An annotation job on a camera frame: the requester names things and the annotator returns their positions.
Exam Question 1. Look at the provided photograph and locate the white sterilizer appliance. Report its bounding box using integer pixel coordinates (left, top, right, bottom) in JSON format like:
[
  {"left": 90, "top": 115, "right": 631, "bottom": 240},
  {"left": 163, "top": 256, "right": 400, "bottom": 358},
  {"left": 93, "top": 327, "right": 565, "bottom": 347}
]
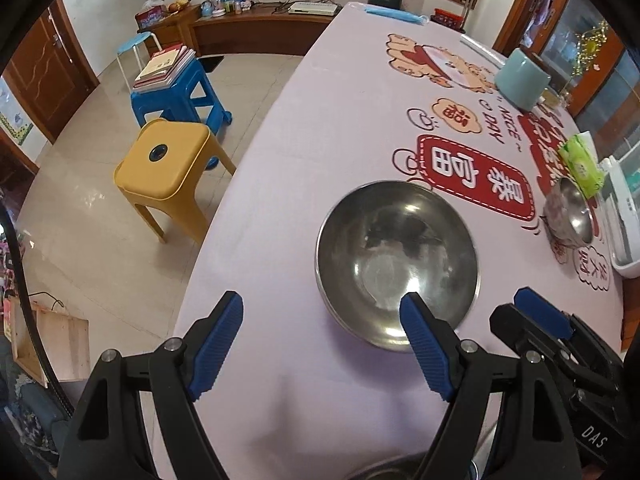
[{"left": 597, "top": 155, "right": 640, "bottom": 278}]

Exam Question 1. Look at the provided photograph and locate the light blue round stool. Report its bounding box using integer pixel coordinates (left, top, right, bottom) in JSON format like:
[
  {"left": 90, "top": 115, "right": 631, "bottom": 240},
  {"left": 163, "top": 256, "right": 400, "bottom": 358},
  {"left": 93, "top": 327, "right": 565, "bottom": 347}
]
[{"left": 116, "top": 31, "right": 163, "bottom": 81}]

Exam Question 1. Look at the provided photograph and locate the wooden tv cabinet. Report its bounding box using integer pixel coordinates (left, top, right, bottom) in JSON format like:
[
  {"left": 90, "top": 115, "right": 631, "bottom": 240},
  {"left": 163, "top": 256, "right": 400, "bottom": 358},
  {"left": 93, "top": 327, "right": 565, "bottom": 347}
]
[{"left": 137, "top": 2, "right": 343, "bottom": 58}]

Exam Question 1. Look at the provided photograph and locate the blue face mask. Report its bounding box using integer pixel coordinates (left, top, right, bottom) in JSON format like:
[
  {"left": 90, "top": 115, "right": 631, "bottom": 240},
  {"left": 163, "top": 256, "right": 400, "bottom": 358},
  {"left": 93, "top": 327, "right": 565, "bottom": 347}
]
[{"left": 350, "top": 2, "right": 430, "bottom": 26}]

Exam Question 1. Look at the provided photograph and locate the thick black cable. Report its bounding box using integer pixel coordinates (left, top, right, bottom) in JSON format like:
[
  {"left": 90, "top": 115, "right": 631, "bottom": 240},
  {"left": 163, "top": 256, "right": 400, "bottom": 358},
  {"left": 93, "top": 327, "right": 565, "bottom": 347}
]
[{"left": 0, "top": 210, "right": 76, "bottom": 416}]

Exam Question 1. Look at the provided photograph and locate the stack of books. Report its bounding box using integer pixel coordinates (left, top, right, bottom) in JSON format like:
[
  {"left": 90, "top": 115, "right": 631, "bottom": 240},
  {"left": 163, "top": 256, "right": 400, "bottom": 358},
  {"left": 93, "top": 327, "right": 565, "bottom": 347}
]
[{"left": 134, "top": 45, "right": 197, "bottom": 92}]

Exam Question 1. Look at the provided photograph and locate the red tissue box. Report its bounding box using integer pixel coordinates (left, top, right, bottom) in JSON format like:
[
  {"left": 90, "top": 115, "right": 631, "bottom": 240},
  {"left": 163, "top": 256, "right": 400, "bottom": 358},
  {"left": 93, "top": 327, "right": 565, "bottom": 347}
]
[{"left": 136, "top": 4, "right": 167, "bottom": 29}]

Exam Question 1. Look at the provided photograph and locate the small steel bowl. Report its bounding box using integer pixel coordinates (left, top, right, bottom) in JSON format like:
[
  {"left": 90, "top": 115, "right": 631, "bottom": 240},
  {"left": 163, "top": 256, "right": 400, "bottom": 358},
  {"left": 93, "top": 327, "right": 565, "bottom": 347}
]
[{"left": 542, "top": 176, "right": 598, "bottom": 250}]

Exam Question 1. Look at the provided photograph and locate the green wet wipes pack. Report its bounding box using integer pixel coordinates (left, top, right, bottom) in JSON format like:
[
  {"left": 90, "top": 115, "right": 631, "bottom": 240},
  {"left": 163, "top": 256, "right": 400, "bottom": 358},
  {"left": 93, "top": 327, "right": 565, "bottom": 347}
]
[{"left": 557, "top": 131, "right": 607, "bottom": 198}]

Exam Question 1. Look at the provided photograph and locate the teal pot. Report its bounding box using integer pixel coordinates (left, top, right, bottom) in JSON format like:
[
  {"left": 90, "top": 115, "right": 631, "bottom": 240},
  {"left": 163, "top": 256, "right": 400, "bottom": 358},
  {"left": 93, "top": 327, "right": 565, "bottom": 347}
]
[{"left": 494, "top": 47, "right": 552, "bottom": 111}]

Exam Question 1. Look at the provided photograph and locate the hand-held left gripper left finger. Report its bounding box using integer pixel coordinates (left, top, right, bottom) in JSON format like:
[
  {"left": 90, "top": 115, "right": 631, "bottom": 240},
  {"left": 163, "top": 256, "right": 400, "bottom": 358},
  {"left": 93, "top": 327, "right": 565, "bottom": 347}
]
[{"left": 59, "top": 290, "right": 244, "bottom": 480}]

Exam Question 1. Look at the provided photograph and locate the white set-top box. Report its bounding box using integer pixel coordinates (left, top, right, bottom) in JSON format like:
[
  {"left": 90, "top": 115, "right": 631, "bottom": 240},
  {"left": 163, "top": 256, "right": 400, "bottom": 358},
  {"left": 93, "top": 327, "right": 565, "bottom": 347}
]
[{"left": 289, "top": 2, "right": 342, "bottom": 16}]

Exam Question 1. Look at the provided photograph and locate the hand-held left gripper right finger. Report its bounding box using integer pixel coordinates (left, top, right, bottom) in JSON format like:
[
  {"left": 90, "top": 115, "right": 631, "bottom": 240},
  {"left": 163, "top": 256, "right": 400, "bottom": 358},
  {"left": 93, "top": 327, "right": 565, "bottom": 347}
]
[{"left": 398, "top": 292, "right": 583, "bottom": 480}]

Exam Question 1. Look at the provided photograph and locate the large steel bowl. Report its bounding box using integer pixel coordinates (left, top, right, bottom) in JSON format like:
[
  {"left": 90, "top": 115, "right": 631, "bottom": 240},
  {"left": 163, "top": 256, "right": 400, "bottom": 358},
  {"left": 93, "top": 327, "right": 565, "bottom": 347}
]
[{"left": 315, "top": 180, "right": 479, "bottom": 353}]

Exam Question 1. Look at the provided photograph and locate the yellow plastic stool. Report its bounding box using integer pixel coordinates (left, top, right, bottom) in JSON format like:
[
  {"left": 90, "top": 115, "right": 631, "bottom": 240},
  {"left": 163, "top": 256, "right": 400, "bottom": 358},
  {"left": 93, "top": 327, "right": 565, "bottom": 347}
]
[{"left": 114, "top": 119, "right": 237, "bottom": 244}]

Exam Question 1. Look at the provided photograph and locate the gold decoration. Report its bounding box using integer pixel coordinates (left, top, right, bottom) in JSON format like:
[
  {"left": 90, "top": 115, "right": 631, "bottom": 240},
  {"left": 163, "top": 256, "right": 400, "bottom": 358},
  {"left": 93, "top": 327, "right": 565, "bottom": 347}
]
[{"left": 575, "top": 22, "right": 608, "bottom": 77}]

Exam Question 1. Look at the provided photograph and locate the wooden crate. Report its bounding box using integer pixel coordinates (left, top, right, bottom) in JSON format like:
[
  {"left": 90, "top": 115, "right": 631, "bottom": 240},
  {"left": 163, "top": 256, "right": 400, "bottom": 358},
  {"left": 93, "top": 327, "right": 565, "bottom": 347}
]
[{"left": 10, "top": 294, "right": 92, "bottom": 389}]

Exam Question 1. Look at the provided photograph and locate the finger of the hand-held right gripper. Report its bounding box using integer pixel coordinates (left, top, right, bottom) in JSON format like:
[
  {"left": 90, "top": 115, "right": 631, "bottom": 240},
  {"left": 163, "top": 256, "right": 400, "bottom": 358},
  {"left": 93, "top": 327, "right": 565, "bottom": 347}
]
[
  {"left": 514, "top": 287, "right": 621, "bottom": 396},
  {"left": 489, "top": 304, "right": 576, "bottom": 386}
]

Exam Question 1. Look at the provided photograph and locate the blue plastic stool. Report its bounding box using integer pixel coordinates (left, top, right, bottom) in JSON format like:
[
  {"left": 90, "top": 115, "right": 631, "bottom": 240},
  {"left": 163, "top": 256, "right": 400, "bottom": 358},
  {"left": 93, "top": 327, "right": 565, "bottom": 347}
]
[{"left": 131, "top": 57, "right": 233, "bottom": 168}]

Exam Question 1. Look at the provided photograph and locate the wooden door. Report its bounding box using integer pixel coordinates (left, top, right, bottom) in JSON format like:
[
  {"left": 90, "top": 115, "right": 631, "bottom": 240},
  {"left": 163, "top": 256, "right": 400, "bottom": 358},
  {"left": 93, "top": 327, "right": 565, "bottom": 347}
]
[{"left": 2, "top": 0, "right": 101, "bottom": 143}]

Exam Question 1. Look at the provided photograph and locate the printed lilac tablecloth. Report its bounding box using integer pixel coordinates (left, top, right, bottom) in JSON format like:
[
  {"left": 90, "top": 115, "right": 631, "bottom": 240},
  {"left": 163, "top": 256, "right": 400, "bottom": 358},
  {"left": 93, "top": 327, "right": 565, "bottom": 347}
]
[{"left": 172, "top": 2, "right": 631, "bottom": 480}]

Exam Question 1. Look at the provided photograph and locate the dark blue cloth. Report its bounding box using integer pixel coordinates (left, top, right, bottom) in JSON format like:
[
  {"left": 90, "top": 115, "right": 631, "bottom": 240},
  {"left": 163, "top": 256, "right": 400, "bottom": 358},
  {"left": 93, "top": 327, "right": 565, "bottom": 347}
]
[{"left": 0, "top": 385, "right": 71, "bottom": 480}]

